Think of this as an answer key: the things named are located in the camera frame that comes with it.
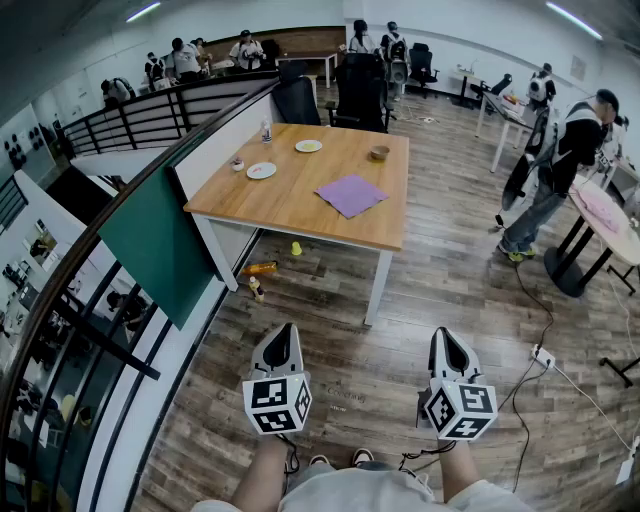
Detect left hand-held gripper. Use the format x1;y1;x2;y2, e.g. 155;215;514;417
242;322;314;436

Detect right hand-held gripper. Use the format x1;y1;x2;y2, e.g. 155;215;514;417
416;326;499;442

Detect purple cloth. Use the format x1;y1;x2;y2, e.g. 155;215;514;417
314;174;390;220

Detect person's left forearm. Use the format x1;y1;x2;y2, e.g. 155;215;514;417
232;433;292;509

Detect person's right forearm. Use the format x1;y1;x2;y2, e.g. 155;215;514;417
439;438;490;504

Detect white power strip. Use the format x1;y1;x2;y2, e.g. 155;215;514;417
529;343;556;370

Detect person's grey jeans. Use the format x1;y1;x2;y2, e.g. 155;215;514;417
287;459;401;484

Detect round white table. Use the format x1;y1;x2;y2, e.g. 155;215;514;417
543;174;640;299

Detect person's white shirt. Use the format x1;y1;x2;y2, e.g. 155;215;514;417
189;467;539;512

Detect green partition panel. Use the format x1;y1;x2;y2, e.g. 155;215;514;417
98;162;216;331

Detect black hard backpack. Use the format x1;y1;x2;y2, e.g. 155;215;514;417
501;107;551;212

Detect pink cloth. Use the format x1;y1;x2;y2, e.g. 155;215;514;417
569;187;621;234

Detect black office chair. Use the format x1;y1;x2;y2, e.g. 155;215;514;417
408;42;441;99
325;52;394;134
469;73;514;104
271;60;322;127

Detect black railing fence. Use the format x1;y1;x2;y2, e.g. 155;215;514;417
62;74;279;159

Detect ceiling light strip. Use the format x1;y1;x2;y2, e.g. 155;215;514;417
545;1;604;41
125;1;162;24

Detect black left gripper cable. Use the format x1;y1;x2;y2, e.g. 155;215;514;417
277;433;301;474

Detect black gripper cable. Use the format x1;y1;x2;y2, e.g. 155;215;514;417
399;442;459;471
277;433;301;474

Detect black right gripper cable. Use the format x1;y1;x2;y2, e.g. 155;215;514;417
399;442;459;471

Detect black floor cable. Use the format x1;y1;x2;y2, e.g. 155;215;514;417
497;262;556;494

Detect white floor cable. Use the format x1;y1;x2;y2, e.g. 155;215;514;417
552;364;639;454

